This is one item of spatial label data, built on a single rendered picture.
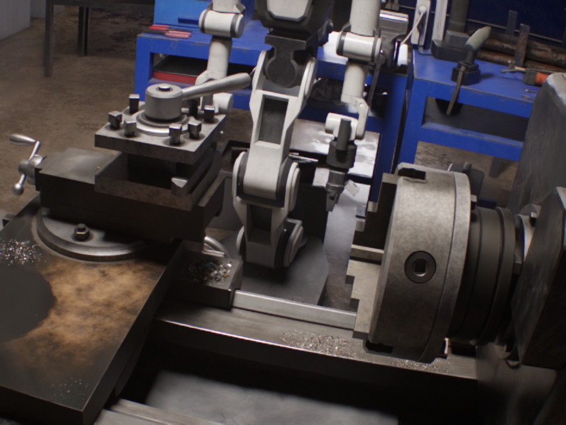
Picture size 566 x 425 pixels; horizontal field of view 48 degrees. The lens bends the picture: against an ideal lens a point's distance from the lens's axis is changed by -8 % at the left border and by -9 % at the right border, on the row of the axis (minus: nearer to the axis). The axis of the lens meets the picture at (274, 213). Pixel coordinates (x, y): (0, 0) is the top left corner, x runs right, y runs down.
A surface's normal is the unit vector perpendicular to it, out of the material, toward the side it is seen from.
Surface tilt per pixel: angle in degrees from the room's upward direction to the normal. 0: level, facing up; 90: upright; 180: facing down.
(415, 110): 90
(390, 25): 90
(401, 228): 41
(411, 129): 90
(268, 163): 66
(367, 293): 31
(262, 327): 0
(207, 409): 12
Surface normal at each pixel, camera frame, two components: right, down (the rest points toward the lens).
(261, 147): -0.24, 0.27
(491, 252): -0.04, -0.39
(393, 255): -0.10, -0.07
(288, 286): 0.11, -0.87
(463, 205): 0.04, -0.65
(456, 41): -0.06, 0.47
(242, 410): 0.34, -0.83
